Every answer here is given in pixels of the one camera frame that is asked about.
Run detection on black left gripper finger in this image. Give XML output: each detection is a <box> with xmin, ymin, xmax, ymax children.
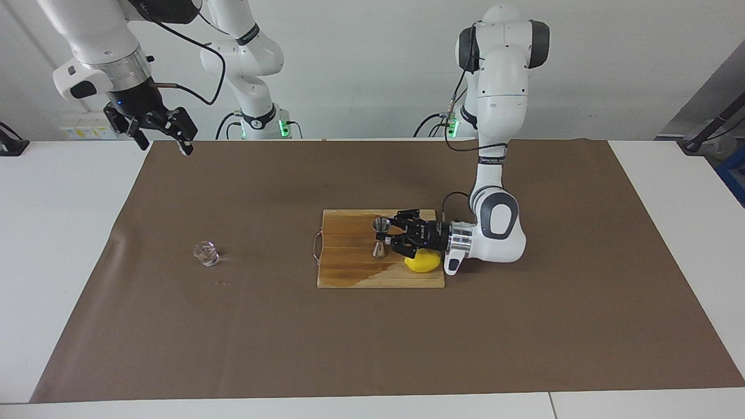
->
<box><xmin>387</xmin><ymin>208</ymin><xmax>424</xmax><ymax>232</ymax></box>
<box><xmin>389</xmin><ymin>233</ymin><xmax>428</xmax><ymax>258</ymax></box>

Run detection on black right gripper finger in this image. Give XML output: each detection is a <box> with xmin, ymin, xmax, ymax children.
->
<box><xmin>104</xmin><ymin>105</ymin><xmax>151</xmax><ymax>151</ymax></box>
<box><xmin>157</xmin><ymin>106</ymin><xmax>198</xmax><ymax>157</ymax></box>

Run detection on steel double jigger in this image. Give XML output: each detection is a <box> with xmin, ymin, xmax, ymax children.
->
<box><xmin>372</xmin><ymin>218</ymin><xmax>392</xmax><ymax>258</ymax></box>

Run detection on small clear glass cup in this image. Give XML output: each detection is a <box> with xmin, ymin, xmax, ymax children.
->
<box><xmin>193</xmin><ymin>240</ymin><xmax>221</xmax><ymax>268</ymax></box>

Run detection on yellow lemon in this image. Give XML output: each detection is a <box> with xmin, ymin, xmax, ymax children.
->
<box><xmin>405</xmin><ymin>250</ymin><xmax>442</xmax><ymax>274</ymax></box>

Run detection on white power strip yellow labels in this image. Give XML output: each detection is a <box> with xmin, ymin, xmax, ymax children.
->
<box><xmin>60</xmin><ymin>112</ymin><xmax>117</xmax><ymax>140</ymax></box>

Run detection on wooden cutting board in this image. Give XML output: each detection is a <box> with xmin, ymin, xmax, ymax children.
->
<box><xmin>313</xmin><ymin>209</ymin><xmax>446</xmax><ymax>289</ymax></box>

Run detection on brown paper table mat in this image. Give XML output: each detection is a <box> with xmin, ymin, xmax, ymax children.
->
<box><xmin>30</xmin><ymin>139</ymin><xmax>745</xmax><ymax>403</ymax></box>

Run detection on black table clamp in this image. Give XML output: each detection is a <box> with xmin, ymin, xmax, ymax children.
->
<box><xmin>0</xmin><ymin>121</ymin><xmax>30</xmax><ymax>157</ymax></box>

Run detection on black stand pole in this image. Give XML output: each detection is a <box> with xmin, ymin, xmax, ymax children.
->
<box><xmin>678</xmin><ymin>93</ymin><xmax>745</xmax><ymax>155</ymax></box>

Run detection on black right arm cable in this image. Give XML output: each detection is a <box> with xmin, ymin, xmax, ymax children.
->
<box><xmin>125</xmin><ymin>0</ymin><xmax>228</xmax><ymax>107</ymax></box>

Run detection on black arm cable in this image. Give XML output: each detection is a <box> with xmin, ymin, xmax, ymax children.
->
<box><xmin>125</xmin><ymin>0</ymin><xmax>228</xmax><ymax>107</ymax></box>
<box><xmin>441</xmin><ymin>23</ymin><xmax>508</xmax><ymax>223</ymax></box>

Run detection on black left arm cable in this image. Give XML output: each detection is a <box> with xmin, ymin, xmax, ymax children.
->
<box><xmin>441</xmin><ymin>23</ymin><xmax>508</xmax><ymax>223</ymax></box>

